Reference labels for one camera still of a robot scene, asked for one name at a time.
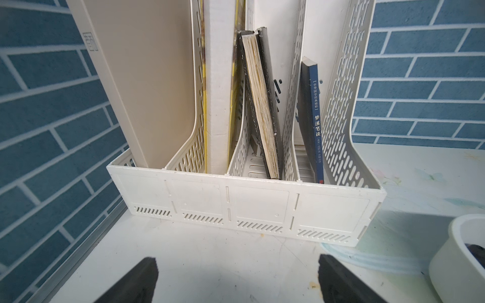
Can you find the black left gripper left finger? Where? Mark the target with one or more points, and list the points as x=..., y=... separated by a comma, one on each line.
x=138, y=285

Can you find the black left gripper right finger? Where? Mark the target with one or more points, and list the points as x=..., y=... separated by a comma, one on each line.
x=338, y=284

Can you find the white oval storage box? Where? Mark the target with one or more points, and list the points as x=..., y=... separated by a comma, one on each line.
x=455, y=272

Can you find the white perforated file organizer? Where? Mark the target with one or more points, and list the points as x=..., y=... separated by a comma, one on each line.
x=333, y=34

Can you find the dark blue book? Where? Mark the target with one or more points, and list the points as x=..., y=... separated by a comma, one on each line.
x=309, y=116

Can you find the beige file folder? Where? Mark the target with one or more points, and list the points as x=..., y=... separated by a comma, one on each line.
x=143, y=54

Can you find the black worn-page book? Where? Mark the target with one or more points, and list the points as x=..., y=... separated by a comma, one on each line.
x=260, y=92

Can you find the white yellow-edged book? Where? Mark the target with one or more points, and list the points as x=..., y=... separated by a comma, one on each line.
x=222, y=21

